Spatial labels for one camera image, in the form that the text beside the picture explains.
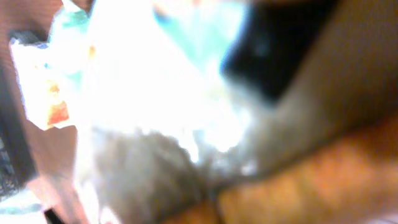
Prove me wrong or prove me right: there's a yellow snack bag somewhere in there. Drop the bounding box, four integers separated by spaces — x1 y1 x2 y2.
9 1 252 223

